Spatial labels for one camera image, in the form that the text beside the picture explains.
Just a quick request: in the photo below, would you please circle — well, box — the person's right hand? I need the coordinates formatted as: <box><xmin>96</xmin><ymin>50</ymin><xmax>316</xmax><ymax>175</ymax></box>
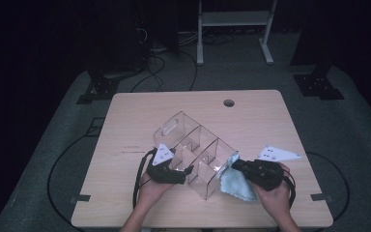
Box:
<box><xmin>251</xmin><ymin>162</ymin><xmax>293</xmax><ymax>224</ymax></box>

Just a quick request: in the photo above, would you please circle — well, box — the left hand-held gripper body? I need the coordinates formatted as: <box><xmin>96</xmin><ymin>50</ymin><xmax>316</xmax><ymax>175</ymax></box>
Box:
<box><xmin>146</xmin><ymin>143</ymin><xmax>187</xmax><ymax>186</ymax></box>

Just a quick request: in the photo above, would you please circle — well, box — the black floor cable loop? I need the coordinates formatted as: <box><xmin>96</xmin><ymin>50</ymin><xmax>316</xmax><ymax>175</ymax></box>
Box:
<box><xmin>304</xmin><ymin>151</ymin><xmax>352</xmax><ymax>232</ymax></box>
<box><xmin>46</xmin><ymin>117</ymin><xmax>110</xmax><ymax>232</ymax></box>

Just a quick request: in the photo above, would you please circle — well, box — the dark floor tape strip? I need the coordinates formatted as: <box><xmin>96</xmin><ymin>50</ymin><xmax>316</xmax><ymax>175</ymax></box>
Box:
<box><xmin>310</xmin><ymin>192</ymin><xmax>333</xmax><ymax>203</ymax></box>
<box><xmin>70</xmin><ymin>193</ymin><xmax>92</xmax><ymax>204</ymax></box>

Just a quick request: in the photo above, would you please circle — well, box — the person's left hand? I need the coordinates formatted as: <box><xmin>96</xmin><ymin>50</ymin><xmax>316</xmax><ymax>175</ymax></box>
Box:
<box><xmin>137</xmin><ymin>172</ymin><xmax>176</xmax><ymax>211</ymax></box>

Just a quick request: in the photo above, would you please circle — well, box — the light blue cleaning cloth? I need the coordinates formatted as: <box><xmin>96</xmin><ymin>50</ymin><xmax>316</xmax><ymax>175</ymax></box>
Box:
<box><xmin>219</xmin><ymin>151</ymin><xmax>259</xmax><ymax>203</ymax></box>

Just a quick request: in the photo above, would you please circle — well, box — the black stand base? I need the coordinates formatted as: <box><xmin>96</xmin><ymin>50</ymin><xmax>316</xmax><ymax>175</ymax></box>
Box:
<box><xmin>75</xmin><ymin>74</ymin><xmax>121</xmax><ymax>105</ymax></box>
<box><xmin>293</xmin><ymin>72</ymin><xmax>346</xmax><ymax>101</ymax></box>

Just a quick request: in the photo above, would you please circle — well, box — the white metal stand frame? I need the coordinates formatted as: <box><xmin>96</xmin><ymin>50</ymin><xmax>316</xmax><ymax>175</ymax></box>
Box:
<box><xmin>196</xmin><ymin>0</ymin><xmax>278</xmax><ymax>66</ymax></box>

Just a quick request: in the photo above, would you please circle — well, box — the left hand-held gripper black cable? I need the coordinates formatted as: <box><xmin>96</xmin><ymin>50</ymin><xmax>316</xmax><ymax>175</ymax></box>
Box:
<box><xmin>131</xmin><ymin>148</ymin><xmax>157</xmax><ymax>210</ymax></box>

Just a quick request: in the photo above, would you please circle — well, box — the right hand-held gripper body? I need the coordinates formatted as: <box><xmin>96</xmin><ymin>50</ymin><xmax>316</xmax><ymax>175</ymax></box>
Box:
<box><xmin>242</xmin><ymin>145</ymin><xmax>302</xmax><ymax>192</ymax></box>

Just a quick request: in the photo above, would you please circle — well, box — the tangle of black floor cables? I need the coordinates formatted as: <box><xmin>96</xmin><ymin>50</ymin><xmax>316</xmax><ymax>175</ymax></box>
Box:
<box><xmin>129</xmin><ymin>28</ymin><xmax>236</xmax><ymax>94</ymax></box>

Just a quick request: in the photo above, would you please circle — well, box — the hand-held gripper black cable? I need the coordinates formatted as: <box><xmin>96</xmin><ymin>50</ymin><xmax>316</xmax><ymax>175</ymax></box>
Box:
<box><xmin>131</xmin><ymin>148</ymin><xmax>157</xmax><ymax>210</ymax></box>
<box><xmin>281</xmin><ymin>169</ymin><xmax>297</xmax><ymax>208</ymax></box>

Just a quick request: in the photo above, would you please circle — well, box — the clear acrylic divided organizer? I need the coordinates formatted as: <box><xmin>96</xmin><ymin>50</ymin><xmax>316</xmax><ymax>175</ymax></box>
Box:
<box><xmin>153</xmin><ymin>110</ymin><xmax>241</xmax><ymax>201</ymax></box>

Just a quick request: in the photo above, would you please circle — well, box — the black equipment cabinet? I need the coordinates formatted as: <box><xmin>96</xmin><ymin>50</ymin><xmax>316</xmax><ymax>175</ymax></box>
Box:
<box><xmin>85</xmin><ymin>0</ymin><xmax>151</xmax><ymax>76</ymax></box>

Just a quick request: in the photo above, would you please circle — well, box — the right hand-held gripper black cable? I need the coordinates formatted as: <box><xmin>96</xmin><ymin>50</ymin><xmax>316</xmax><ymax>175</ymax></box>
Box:
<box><xmin>281</xmin><ymin>169</ymin><xmax>297</xmax><ymax>208</ymax></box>

